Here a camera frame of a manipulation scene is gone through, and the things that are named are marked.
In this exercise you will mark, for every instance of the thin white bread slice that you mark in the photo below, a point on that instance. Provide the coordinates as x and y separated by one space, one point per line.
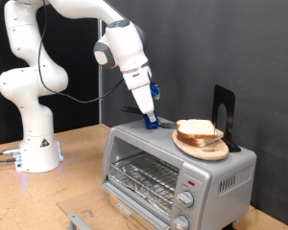
214 136

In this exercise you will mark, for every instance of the round wooden board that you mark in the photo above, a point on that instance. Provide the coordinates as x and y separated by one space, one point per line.
204 152

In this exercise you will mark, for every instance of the aluminium foil oven liner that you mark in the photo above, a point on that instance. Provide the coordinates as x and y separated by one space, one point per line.
140 191

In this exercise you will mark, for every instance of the silver toaster oven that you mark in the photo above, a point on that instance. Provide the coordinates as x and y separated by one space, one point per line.
211 179

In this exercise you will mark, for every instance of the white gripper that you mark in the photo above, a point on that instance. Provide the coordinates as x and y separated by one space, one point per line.
142 92

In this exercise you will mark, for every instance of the silver oven knob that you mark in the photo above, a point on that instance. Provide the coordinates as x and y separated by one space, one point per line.
181 222
185 199

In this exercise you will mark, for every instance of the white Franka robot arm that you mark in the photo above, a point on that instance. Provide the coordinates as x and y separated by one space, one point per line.
32 83

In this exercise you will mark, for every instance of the red oven indicator light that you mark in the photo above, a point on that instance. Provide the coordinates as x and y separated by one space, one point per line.
191 183

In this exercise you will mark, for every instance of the black metal bookend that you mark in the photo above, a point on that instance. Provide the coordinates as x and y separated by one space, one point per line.
228 102

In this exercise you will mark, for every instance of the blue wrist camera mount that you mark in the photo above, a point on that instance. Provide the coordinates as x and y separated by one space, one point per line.
155 91

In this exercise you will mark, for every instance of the thin metal pin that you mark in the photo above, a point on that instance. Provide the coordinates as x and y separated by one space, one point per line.
214 137

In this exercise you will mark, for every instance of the spatula with blue grip block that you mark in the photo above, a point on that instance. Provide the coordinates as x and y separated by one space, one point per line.
150 125

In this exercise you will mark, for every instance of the vertical metal pole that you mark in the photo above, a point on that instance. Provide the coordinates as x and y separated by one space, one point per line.
100 108

